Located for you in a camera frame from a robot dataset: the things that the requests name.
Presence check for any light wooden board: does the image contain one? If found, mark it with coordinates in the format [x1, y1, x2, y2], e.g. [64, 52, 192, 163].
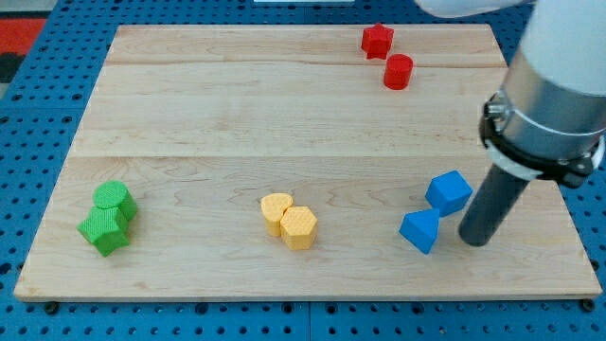
[14, 25, 602, 302]

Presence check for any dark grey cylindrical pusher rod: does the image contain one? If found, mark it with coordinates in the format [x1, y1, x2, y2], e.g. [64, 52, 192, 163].
[458, 165, 528, 247]

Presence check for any green star block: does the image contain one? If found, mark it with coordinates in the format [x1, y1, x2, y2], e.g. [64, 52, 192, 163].
[77, 207, 130, 257]

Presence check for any blue cube block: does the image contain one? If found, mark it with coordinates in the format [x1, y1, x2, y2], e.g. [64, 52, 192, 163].
[425, 170, 473, 217]

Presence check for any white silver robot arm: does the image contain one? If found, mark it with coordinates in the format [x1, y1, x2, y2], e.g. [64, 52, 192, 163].
[458, 0, 605, 246]

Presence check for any yellow hexagon block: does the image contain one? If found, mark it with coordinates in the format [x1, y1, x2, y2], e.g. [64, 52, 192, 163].
[280, 206, 317, 250]

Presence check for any red cylinder block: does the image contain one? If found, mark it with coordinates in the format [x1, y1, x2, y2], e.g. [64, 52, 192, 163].
[383, 54, 414, 90]

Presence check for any yellow heart block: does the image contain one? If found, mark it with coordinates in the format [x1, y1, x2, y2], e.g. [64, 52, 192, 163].
[260, 193, 294, 237]

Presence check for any green cylinder block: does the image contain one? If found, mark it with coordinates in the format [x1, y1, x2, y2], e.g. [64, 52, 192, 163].
[93, 180, 137, 221]

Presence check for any blue triangular prism block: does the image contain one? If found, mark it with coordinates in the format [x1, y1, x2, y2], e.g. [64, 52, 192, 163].
[399, 208, 440, 255]

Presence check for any red star block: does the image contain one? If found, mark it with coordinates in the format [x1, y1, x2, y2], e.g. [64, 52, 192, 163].
[361, 23, 394, 60]

